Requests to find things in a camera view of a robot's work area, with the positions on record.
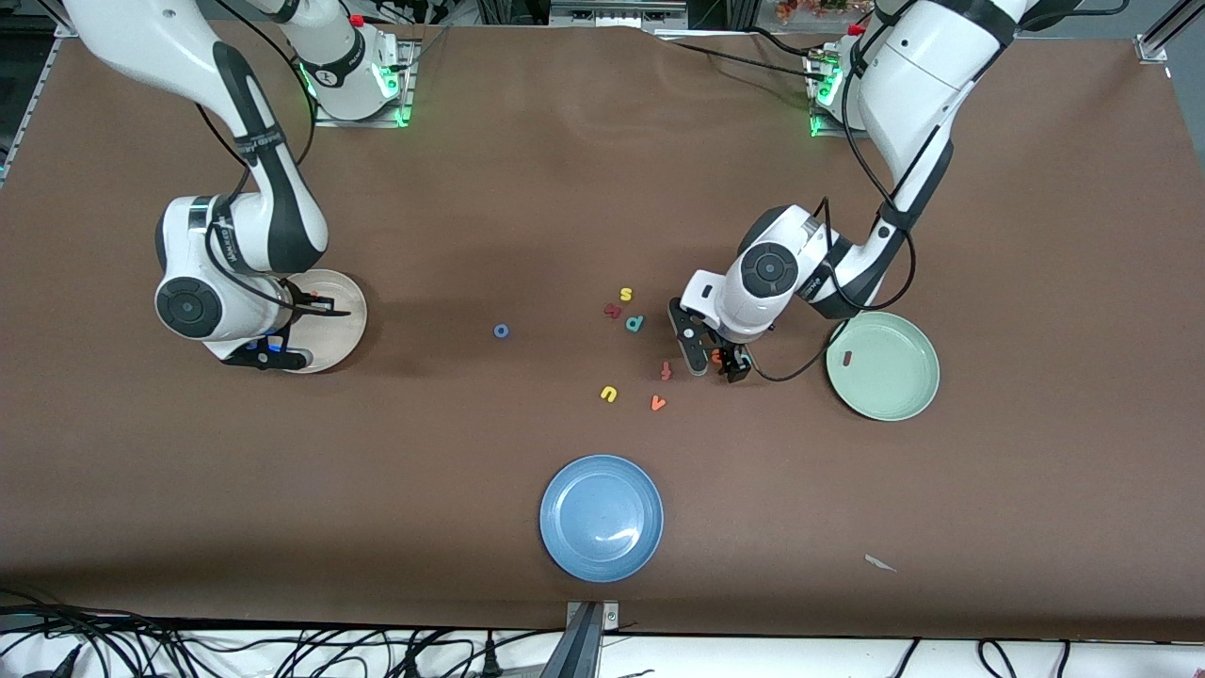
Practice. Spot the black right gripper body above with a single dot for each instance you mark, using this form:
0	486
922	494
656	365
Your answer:
299	301

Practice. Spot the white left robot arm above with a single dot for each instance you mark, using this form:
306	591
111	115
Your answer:
772	282

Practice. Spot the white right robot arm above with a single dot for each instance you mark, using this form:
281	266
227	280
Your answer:
235	245

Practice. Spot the beige brown round plate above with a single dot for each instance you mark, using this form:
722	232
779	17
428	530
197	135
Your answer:
339	330

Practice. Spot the pale green round plate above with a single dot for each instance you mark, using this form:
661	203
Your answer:
890	372

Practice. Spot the blue round plate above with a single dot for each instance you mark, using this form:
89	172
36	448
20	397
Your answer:
602	518

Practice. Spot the brown table cover sheet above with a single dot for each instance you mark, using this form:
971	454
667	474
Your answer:
565	188

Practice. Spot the white paper scrap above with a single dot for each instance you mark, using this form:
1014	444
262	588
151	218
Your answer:
880	563

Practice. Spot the orange flower decoration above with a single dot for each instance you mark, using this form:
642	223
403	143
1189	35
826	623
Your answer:
819	8

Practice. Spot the black power plug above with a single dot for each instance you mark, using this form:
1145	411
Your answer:
410	664
490	659

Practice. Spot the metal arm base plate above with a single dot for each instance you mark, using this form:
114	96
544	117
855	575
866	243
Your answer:
325	121
828	134

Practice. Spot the metal table edge bracket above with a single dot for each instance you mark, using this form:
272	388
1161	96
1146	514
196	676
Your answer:
588	640

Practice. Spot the aluminium frame bar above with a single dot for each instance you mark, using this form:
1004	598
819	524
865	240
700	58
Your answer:
1156	45
28	104

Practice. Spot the grey metal rail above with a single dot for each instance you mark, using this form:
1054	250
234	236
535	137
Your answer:
617	11

